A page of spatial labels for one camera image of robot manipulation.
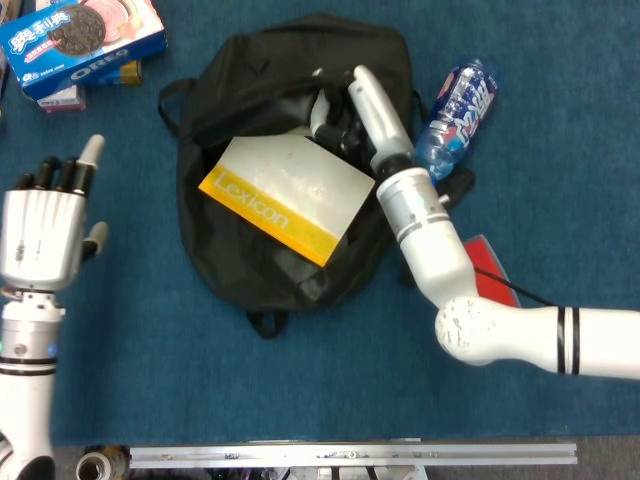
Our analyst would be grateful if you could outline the white yellow Lexicon book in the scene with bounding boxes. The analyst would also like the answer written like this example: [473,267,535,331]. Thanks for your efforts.
[197,136,377,269]

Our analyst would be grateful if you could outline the Pepsi plastic bottle blue cap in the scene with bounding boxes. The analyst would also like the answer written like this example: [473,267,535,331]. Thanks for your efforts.
[412,57,501,188]

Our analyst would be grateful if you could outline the tape roll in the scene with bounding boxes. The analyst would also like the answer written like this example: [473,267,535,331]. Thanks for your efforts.
[75,445,129,480]

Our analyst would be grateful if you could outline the black backpack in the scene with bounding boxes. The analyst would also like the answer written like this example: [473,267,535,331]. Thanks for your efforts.
[157,12,477,341]

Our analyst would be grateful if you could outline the white purple bag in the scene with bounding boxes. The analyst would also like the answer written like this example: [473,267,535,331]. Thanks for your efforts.
[0,47,11,121]

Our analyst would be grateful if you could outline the red pad grey frame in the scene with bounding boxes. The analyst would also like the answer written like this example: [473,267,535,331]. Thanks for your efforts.
[461,234,523,309]

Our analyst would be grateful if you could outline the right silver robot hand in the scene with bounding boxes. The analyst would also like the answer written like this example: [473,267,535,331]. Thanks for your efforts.
[309,64,417,174]

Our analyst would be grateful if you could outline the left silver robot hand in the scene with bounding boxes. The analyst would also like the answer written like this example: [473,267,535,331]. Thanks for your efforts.
[0,133,110,294]

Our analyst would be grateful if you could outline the small blue yellow box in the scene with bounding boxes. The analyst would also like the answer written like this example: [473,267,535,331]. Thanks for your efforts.
[84,59,144,89]

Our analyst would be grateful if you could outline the small white pink box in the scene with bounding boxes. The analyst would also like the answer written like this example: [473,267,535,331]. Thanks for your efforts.
[35,84,88,114]

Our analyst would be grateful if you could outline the blue Oreo cookie box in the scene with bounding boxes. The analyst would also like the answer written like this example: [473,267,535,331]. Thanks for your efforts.
[0,0,169,102]

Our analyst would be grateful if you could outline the aluminium profile rail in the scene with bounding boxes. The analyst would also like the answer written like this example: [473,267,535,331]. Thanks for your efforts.
[128,441,579,470]

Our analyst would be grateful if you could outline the blue felt table cover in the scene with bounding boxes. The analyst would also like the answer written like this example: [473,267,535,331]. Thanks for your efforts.
[0,0,640,447]

